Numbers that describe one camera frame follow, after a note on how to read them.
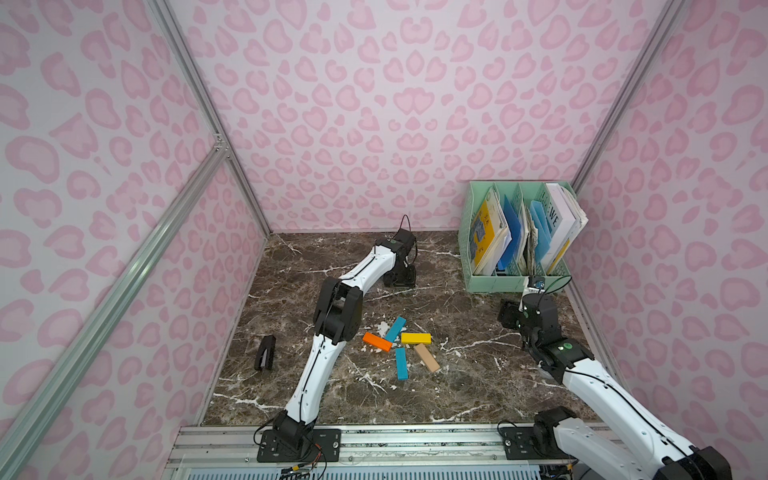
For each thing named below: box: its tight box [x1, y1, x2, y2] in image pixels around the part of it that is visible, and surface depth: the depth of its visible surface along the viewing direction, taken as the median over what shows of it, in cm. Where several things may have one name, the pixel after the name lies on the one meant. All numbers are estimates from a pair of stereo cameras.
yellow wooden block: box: [401, 332, 433, 345], surface depth 93 cm
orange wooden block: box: [362, 332, 393, 352], surface depth 92 cm
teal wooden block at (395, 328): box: [385, 316, 407, 343], surface depth 95 cm
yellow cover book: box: [470, 187, 507, 275], surface depth 97 cm
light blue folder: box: [530, 200, 552, 264], surface depth 92 cm
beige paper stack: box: [518, 201, 539, 277], surface depth 94 cm
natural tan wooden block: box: [414, 343, 440, 373], surface depth 89 cm
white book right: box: [541, 183, 589, 274], surface depth 93 cm
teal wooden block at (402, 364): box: [395, 347, 409, 381], surface depth 87 cm
